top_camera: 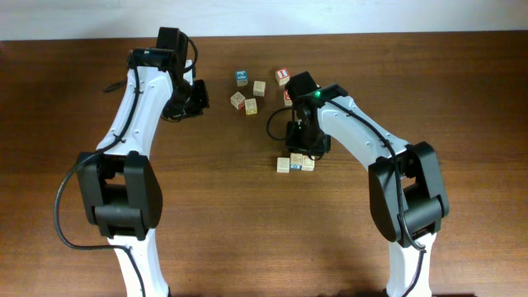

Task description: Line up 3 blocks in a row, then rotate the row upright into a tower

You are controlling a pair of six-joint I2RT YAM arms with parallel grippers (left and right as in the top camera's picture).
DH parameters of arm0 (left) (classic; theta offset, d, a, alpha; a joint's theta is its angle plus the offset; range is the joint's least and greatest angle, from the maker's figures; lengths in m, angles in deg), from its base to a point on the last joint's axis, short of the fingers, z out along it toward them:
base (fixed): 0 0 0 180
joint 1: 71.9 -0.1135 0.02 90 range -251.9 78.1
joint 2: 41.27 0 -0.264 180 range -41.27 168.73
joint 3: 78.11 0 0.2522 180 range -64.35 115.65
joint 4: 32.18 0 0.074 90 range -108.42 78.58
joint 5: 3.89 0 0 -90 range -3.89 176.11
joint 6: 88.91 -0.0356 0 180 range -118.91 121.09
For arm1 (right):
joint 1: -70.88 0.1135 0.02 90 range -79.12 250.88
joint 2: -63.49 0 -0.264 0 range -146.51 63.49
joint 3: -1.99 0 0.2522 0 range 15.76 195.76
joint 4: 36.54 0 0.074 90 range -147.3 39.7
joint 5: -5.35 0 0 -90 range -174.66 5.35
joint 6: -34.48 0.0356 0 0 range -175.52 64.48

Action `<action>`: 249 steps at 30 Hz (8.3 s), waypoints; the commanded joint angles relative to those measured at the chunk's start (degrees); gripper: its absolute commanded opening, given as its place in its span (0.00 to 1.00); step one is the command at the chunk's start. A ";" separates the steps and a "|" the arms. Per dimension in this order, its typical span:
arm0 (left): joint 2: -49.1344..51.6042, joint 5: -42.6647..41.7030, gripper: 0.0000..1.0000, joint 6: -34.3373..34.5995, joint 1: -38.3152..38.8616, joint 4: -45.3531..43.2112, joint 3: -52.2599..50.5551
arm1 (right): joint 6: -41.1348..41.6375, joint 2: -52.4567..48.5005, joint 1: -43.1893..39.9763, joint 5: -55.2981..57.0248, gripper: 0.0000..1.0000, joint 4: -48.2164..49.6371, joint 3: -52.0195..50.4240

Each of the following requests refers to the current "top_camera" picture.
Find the wooden block blue side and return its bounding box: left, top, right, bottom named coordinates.
left=290, top=153, right=304, bottom=170

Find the wooden block circle top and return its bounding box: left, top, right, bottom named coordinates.
left=301, top=155, right=315, bottom=172

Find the wooden block red bottom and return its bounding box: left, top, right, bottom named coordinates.
left=276, top=157, right=290, bottom=173

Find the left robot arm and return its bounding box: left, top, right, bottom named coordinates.
left=77, top=27, right=210, bottom=296

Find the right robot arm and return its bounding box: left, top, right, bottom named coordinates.
left=285, top=72, right=450, bottom=296

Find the red U wooden block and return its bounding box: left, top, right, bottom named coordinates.
left=284, top=90, right=293, bottom=106

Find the wooden block butterfly left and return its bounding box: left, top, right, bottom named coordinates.
left=230, top=92, right=246, bottom=110

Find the yellow wooden block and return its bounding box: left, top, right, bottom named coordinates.
left=244, top=98, right=258, bottom=116

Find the blue top wooden block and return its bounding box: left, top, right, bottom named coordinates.
left=235, top=70, right=248, bottom=87

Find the red I wooden block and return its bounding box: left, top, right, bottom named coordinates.
left=275, top=68, right=290, bottom=86

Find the plain wooden block top middle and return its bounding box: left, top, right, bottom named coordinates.
left=253, top=81, right=266, bottom=97

